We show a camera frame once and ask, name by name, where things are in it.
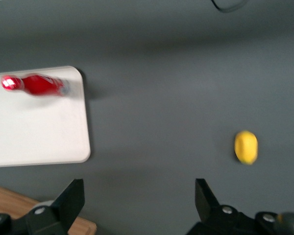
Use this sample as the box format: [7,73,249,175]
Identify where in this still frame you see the light wooden board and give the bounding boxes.
[0,186,98,235]

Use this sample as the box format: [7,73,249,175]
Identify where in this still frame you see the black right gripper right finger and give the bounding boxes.
[185,178,289,235]

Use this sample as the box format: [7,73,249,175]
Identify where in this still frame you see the red coke bottle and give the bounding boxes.
[0,73,71,97]

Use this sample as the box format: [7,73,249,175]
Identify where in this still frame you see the white rectangular tray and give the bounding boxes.
[0,65,92,168]

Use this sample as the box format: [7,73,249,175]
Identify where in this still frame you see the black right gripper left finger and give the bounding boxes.
[0,178,86,235]

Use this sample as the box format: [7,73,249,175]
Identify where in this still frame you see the yellow lemon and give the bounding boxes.
[234,130,259,165]

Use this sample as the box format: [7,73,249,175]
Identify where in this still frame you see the thin dark cable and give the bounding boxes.
[210,0,248,13]

